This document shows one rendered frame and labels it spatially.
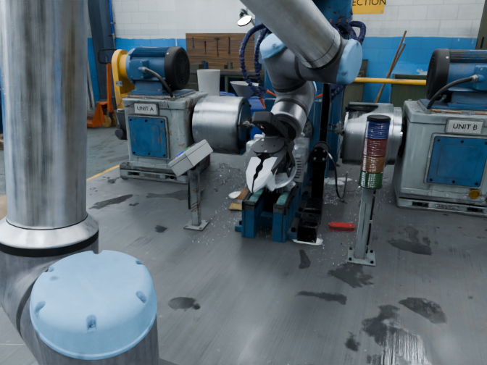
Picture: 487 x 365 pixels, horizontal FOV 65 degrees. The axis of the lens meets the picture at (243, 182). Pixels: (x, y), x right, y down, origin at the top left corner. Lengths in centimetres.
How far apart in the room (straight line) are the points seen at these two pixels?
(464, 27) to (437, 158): 521
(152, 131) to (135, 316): 124
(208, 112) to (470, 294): 110
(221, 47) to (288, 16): 639
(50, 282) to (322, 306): 64
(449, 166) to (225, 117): 85
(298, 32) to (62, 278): 54
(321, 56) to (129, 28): 766
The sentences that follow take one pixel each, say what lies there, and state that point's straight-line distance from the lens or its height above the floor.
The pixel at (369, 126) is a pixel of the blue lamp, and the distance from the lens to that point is 103.
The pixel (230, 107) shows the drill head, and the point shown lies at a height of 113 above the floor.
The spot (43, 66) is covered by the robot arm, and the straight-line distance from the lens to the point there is 58.
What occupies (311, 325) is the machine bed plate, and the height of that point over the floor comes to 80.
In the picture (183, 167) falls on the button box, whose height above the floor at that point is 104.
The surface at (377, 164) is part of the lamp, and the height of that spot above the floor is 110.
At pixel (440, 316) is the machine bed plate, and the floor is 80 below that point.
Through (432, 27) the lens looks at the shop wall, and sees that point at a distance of 661.
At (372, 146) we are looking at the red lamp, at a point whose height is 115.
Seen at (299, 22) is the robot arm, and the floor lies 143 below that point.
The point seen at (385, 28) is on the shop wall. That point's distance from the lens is 661.
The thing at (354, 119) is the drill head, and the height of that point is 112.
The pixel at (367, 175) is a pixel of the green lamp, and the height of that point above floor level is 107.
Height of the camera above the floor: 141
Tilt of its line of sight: 21 degrees down
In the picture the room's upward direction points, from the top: straight up
